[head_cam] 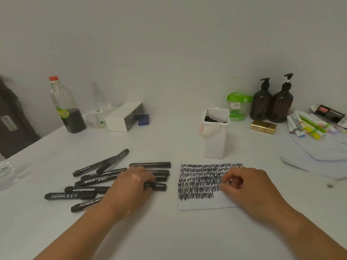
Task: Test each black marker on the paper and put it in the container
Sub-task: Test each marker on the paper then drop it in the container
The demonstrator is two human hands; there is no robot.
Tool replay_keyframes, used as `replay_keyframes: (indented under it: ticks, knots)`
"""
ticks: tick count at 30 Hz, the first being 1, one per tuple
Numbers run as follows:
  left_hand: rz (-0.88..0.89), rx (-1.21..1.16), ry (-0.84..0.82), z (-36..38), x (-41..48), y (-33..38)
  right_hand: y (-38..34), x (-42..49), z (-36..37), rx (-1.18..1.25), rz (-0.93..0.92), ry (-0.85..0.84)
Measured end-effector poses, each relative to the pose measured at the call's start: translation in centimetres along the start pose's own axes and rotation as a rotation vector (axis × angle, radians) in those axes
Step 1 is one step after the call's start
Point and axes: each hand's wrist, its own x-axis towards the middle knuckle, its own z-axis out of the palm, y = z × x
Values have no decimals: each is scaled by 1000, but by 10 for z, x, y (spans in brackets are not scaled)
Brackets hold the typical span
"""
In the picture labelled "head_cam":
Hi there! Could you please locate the person's right hand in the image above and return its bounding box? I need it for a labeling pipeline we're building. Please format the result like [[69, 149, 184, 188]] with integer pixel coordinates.
[[219, 167, 292, 224]]

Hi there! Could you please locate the person's left hand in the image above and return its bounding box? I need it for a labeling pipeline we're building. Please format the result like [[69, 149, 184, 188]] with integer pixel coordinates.
[[100, 166, 157, 222]]

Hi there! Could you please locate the pile of black markers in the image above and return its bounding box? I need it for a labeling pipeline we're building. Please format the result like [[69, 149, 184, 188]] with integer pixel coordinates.
[[44, 148, 171, 213]]

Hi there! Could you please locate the white paper with black scribbles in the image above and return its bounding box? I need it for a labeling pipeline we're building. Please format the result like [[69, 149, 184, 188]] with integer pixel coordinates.
[[177, 162, 244, 211]]

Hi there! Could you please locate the person's left forearm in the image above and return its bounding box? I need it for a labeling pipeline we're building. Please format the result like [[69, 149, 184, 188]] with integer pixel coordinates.
[[34, 203, 120, 260]]

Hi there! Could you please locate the small gold box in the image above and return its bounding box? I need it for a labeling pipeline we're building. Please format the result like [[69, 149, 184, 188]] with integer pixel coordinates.
[[250, 120, 278, 135]]

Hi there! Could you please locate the white box with grey front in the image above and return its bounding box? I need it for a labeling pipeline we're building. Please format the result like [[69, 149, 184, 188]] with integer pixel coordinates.
[[105, 102, 144, 133]]

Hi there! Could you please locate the pile of loose white sheets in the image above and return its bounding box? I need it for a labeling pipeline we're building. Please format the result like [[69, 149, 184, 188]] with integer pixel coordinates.
[[280, 130, 347, 179]]

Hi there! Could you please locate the bunch of pastel highlighter pens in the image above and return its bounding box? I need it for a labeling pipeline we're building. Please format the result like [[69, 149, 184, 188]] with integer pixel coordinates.
[[286, 110, 338, 140]]

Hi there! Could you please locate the clear bottle with dark liquid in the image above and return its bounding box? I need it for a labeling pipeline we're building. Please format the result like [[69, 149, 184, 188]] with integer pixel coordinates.
[[48, 75, 87, 134]]

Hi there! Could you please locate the brown pump bottle white neck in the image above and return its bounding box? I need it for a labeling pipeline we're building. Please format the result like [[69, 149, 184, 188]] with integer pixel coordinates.
[[267, 73, 295, 124]]

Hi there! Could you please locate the clear jar with green lid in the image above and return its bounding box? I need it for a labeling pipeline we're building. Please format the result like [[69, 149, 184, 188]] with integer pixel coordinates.
[[227, 92, 253, 122]]

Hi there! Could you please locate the black and red cardboard box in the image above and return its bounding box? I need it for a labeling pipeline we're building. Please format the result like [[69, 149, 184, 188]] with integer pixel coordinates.
[[310, 104, 347, 125]]

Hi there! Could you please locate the clear plastic container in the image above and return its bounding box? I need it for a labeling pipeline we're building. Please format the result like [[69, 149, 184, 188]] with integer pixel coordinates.
[[0, 157, 27, 191]]

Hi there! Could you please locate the dark fabric bag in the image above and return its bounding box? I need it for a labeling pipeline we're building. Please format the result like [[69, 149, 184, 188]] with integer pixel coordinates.
[[0, 75, 41, 159]]

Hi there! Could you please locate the white plastic container with handle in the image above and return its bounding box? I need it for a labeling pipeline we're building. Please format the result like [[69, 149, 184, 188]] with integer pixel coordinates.
[[199, 107, 230, 160]]

